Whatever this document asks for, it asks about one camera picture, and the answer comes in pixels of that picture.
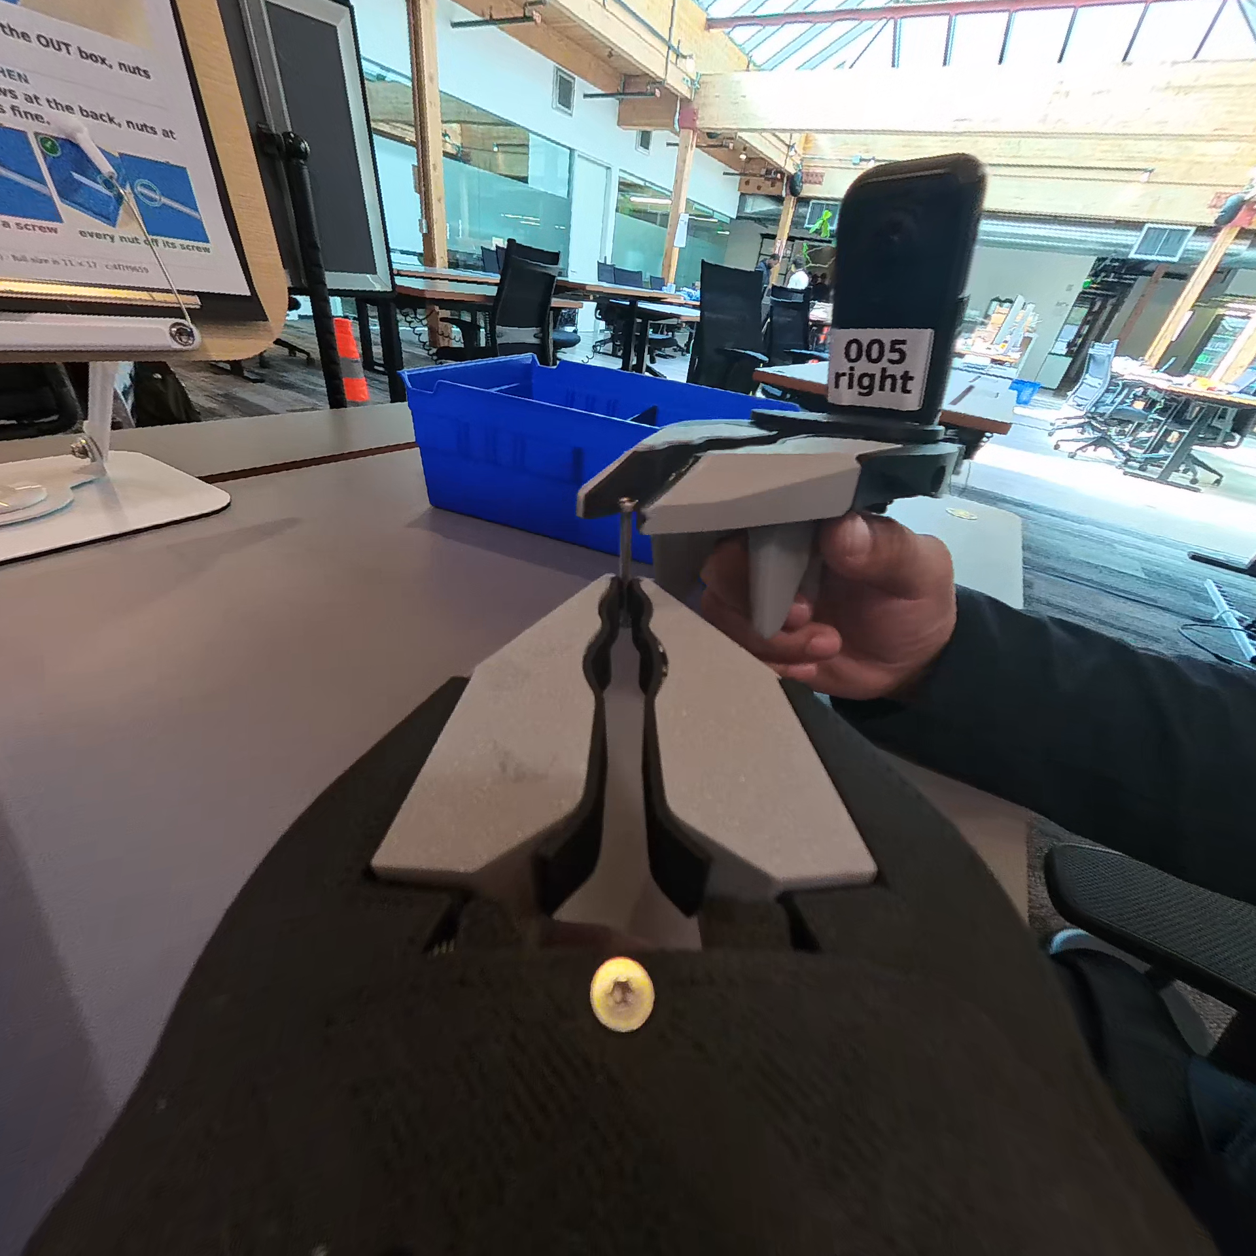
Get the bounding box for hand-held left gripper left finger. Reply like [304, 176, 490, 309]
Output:
[370, 574, 629, 918]

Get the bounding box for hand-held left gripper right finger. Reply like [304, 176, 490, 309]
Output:
[626, 577, 878, 916]

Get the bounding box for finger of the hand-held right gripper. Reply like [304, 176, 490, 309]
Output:
[638, 436, 867, 641]
[576, 420, 786, 614]

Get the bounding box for blue divided plastic bin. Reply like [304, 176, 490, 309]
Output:
[397, 352, 801, 565]

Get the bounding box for person's right forearm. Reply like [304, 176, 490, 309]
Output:
[834, 583, 1256, 909]

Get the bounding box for brown-edged grey desk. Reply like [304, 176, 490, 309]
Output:
[0, 400, 418, 484]

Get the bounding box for person's right hand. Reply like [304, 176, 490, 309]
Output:
[699, 509, 958, 702]

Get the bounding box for black office chair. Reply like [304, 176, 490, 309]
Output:
[436, 237, 581, 369]
[686, 260, 768, 391]

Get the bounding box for grey office chair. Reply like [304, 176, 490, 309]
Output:
[1047, 337, 1124, 462]

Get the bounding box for long wooden top table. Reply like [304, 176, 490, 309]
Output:
[391, 264, 702, 378]

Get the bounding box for orange traffic cone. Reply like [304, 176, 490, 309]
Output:
[331, 315, 372, 405]

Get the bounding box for black stanchion pole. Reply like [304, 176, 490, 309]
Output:
[256, 127, 349, 408]

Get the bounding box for wooden backing board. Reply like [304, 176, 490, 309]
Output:
[0, 0, 289, 364]

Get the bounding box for black office chair armrest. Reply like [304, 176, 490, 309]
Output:
[1041, 841, 1256, 1021]

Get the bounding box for silver-framed dark panel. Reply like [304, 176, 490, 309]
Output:
[218, 0, 396, 296]

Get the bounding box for person's dark trousers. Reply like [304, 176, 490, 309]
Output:
[1049, 946, 1256, 1256]

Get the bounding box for printed instruction sheet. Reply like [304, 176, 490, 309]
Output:
[0, 0, 253, 297]

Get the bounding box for silver ventilation duct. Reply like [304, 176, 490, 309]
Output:
[980, 213, 1256, 270]

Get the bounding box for wooden support post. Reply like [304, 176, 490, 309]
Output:
[406, 0, 449, 267]

